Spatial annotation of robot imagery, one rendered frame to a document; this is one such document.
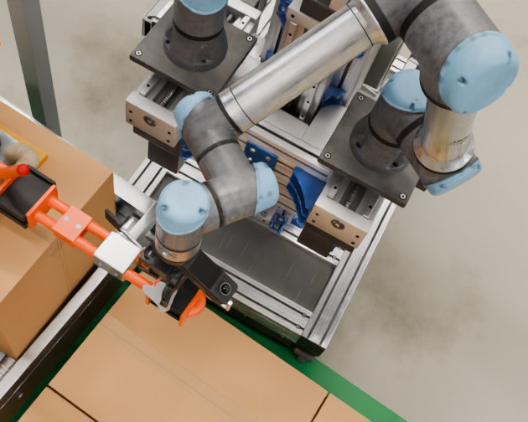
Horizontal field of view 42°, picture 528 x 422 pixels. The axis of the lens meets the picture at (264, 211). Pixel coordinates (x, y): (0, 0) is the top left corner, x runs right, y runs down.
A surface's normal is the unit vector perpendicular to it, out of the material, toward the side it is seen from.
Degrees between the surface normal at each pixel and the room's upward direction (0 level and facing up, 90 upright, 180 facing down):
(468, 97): 83
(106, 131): 0
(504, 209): 0
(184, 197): 1
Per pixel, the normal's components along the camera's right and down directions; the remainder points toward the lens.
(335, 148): 0.17, -0.44
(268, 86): -0.12, 0.18
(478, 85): 0.43, 0.78
